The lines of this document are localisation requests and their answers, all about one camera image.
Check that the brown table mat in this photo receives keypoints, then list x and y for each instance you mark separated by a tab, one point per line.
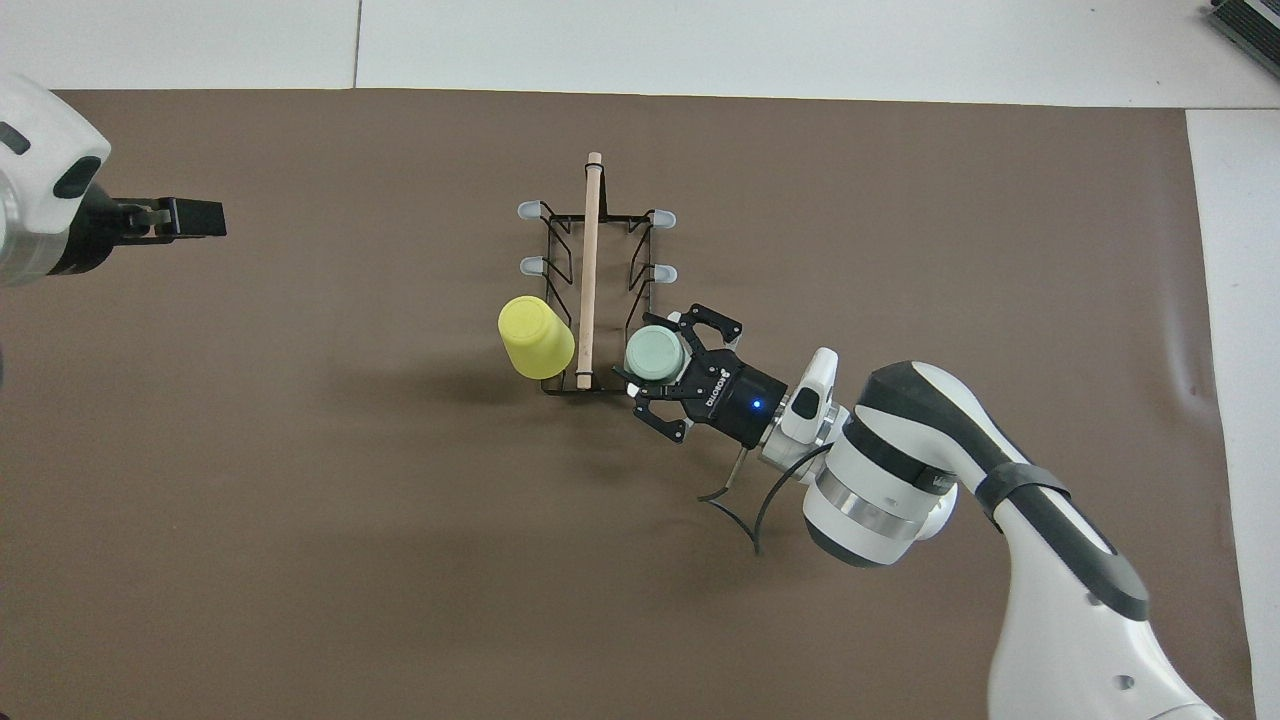
400	550

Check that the pale green plastic cup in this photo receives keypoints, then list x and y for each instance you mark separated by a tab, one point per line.
655	355

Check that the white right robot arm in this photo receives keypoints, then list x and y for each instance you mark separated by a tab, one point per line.
1050	560

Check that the dark ribbed equipment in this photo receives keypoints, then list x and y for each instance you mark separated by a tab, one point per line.
1250	22

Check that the yellow plastic cup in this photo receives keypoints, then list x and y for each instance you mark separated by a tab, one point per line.
535	335

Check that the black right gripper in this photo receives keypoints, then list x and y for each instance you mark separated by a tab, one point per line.
735	395

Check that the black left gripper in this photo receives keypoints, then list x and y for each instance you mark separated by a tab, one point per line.
100	230

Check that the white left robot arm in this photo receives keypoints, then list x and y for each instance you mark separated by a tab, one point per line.
35	170

